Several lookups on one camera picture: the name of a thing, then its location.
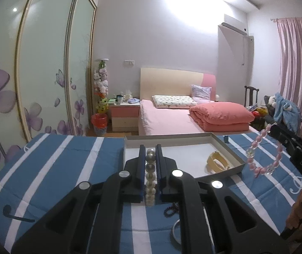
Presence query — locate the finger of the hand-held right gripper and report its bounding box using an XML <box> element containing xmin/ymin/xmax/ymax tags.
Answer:
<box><xmin>266</xmin><ymin>123</ymin><xmax>297</xmax><ymax>152</ymax></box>

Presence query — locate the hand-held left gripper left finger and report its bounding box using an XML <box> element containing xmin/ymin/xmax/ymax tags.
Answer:
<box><xmin>11</xmin><ymin>144</ymin><xmax>146</xmax><ymax>254</ymax></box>

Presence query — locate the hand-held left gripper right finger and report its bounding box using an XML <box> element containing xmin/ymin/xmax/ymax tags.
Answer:
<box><xmin>155</xmin><ymin>144</ymin><xmax>290</xmax><ymax>254</ymax></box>

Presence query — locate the pearl bracelet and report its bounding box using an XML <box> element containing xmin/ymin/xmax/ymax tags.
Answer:
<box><xmin>144</xmin><ymin>149</ymin><xmax>157</xmax><ymax>207</ymax></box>

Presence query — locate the pink bead bracelet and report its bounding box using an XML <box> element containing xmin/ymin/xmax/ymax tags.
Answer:
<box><xmin>246</xmin><ymin>122</ymin><xmax>285</xmax><ymax>177</ymax></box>

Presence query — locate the shallow white cardboard box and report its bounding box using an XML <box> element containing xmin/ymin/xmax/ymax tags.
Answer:
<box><xmin>123</xmin><ymin>133</ymin><xmax>245</xmax><ymax>179</ymax></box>

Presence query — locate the dark bead necklace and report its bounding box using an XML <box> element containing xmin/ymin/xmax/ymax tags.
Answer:
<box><xmin>164</xmin><ymin>202</ymin><xmax>179</xmax><ymax>217</ymax></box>

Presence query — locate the yellow bangle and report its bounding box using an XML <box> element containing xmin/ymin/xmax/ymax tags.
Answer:
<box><xmin>206</xmin><ymin>151</ymin><xmax>232</xmax><ymax>174</ymax></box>

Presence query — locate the silver bangle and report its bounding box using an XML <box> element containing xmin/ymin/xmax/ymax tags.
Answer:
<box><xmin>170</xmin><ymin>218</ymin><xmax>182</xmax><ymax>244</ymax></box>

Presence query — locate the person's right hand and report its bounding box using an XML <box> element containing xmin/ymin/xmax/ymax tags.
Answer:
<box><xmin>285</xmin><ymin>184</ymin><xmax>302</xmax><ymax>232</ymax></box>

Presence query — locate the blue plush toy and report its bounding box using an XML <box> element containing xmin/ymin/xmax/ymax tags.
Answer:
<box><xmin>272</xmin><ymin>92</ymin><xmax>302</xmax><ymax>133</ymax></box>

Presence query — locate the bed with pink sheet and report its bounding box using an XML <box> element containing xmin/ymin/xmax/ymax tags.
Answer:
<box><xmin>138</xmin><ymin>67</ymin><xmax>260</xmax><ymax>136</ymax></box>

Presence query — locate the dark wooden chair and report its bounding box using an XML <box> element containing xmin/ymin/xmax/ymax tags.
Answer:
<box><xmin>244</xmin><ymin>85</ymin><xmax>260</xmax><ymax>109</ymax></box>

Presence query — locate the pink and cream nightstand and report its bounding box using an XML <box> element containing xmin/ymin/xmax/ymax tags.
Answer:
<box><xmin>110</xmin><ymin>101</ymin><xmax>141</xmax><ymax>132</ymax></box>

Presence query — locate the red trash bin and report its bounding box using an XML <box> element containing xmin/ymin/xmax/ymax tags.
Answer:
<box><xmin>91</xmin><ymin>113</ymin><xmax>108</xmax><ymax>136</ymax></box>

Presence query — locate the folded salmon quilt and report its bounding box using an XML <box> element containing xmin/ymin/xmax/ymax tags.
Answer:
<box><xmin>189</xmin><ymin>102</ymin><xmax>255</xmax><ymax>132</ymax></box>

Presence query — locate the white patterned pillow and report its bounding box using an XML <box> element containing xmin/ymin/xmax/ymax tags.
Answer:
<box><xmin>152</xmin><ymin>95</ymin><xmax>198</xmax><ymax>109</ymax></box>

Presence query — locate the pink curtain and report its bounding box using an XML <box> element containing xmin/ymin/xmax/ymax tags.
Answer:
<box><xmin>271</xmin><ymin>17</ymin><xmax>302</xmax><ymax>138</ymax></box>

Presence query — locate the blue white striped cloth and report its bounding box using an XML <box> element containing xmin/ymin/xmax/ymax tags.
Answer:
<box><xmin>0</xmin><ymin>132</ymin><xmax>302</xmax><ymax>254</ymax></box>

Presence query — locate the lilac pillow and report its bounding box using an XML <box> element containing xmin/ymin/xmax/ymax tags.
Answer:
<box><xmin>190</xmin><ymin>85</ymin><xmax>212</xmax><ymax>104</ymax></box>

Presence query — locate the column of plush toys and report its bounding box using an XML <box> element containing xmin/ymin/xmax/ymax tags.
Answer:
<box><xmin>93</xmin><ymin>58</ymin><xmax>110</xmax><ymax>115</ymax></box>

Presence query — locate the white air conditioner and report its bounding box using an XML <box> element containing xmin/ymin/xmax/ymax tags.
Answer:
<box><xmin>218</xmin><ymin>14</ymin><xmax>248</xmax><ymax>35</ymax></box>

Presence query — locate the floral sliding door wardrobe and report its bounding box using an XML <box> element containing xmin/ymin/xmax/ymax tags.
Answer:
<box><xmin>0</xmin><ymin>0</ymin><xmax>99</xmax><ymax>187</ymax></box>

